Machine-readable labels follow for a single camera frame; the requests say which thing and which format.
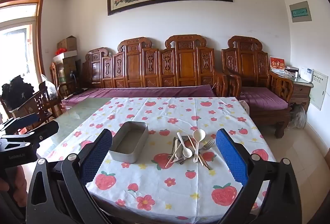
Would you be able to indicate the red fabric bundle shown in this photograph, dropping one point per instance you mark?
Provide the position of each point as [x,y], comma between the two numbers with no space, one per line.
[60,51]

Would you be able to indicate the red desk calendar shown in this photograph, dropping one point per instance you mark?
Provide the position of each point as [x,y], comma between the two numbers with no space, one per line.
[277,63]

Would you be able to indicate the carved wooden sofa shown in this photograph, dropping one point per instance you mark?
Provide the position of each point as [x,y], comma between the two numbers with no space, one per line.
[154,64]

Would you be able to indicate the wooden chopstick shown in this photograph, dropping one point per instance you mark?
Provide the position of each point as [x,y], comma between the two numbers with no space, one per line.
[203,163]
[191,142]

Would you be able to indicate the short purple seat cushion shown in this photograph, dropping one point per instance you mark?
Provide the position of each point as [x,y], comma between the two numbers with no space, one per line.
[263,99]

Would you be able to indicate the grey fluffy duster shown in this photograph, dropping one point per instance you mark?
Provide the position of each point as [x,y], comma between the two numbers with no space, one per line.
[297,117]

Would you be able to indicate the carved wooden armchair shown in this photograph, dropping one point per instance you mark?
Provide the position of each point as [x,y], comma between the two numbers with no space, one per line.
[247,59]

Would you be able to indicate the long purple seat cushion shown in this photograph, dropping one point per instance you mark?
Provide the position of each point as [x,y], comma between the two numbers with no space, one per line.
[144,92]

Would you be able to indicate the white flat box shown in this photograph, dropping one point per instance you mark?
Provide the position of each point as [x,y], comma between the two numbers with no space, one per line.
[64,57]

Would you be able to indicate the wooden side cabinet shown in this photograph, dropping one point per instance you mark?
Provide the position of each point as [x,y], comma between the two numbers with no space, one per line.
[299,92]

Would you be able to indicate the large beige spoon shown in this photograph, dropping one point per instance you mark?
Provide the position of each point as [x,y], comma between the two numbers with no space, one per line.
[199,134]

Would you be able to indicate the white tabletop device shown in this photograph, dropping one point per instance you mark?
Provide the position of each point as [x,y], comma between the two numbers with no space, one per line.
[306,74]

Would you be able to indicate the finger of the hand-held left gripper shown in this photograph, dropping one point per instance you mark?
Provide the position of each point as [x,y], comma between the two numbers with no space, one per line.
[29,118]
[43,131]

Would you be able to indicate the grey metal utensil box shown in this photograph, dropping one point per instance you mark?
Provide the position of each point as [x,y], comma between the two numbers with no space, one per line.
[126,158]

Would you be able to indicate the clear plastic bag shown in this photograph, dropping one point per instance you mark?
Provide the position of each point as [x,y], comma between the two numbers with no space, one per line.
[50,88]

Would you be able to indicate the silver metal spoon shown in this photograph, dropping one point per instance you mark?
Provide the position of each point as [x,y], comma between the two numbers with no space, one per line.
[172,148]

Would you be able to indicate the grey wall electrical panel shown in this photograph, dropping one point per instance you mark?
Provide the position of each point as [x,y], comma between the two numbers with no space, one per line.
[300,11]

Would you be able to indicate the dark wooden chair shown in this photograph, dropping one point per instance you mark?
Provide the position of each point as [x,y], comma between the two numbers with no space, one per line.
[36,105]

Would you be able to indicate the tissue box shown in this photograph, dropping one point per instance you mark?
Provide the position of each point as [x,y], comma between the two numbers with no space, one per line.
[291,71]

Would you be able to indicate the large brown cardboard box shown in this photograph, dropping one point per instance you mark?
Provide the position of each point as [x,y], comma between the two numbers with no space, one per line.
[67,72]

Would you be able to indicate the brown wooden chair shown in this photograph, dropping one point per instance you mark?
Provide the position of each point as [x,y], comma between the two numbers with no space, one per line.
[54,77]

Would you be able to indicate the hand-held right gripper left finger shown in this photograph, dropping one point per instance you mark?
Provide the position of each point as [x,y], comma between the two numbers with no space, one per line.
[99,154]

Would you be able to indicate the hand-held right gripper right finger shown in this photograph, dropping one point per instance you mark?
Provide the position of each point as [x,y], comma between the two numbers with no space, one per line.
[230,157]

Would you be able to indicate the silver metal fork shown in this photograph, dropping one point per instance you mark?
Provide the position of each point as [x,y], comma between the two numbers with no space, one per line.
[210,144]

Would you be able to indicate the black cloth bundle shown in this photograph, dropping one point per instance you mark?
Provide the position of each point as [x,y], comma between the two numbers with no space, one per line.
[16,90]

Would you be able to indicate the strawberry print tablecloth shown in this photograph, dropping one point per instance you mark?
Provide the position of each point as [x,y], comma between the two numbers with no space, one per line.
[159,182]

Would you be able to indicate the small white spoon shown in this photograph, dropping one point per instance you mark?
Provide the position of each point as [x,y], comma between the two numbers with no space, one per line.
[187,153]

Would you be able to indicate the wooden door frame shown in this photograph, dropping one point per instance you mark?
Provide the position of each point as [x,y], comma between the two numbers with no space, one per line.
[40,33]

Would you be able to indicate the person's left hand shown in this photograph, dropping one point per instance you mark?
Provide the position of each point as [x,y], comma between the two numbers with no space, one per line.
[20,182]

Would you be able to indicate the white wall panel door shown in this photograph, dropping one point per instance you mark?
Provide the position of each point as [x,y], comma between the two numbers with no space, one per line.
[318,90]

